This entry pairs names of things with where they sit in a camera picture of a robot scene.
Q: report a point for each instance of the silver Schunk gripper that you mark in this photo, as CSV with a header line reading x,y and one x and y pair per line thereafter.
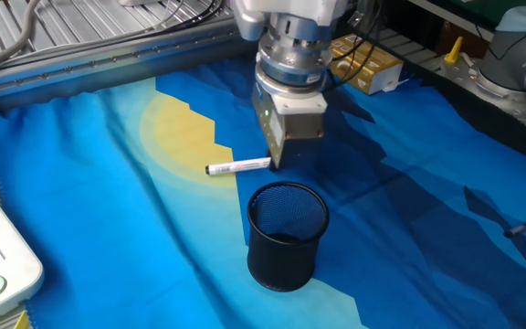
x,y
290,123

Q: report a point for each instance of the white marker pen black cap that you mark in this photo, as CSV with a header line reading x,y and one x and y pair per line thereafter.
x,y
235,166

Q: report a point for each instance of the black mesh pen holder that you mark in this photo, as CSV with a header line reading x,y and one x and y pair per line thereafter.
x,y
281,269

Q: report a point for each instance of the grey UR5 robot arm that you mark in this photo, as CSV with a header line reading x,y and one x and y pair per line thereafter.
x,y
509,59

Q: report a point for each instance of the yellow plastic holder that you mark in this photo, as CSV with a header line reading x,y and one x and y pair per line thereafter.
x,y
22,321

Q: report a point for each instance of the yellow tissue box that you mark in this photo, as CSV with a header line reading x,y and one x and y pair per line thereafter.
x,y
377,68

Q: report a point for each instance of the blue mountain print cloth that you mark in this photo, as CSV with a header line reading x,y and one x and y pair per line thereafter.
x,y
108,205

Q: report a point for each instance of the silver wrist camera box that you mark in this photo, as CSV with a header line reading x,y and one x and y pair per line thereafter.
x,y
249,20

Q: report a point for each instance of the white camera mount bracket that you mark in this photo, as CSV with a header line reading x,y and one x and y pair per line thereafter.
x,y
299,9

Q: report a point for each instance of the silver aluminium rail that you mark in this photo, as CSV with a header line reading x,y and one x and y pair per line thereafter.
x,y
108,61

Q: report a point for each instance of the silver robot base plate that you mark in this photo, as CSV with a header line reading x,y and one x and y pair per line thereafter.
x,y
464,75

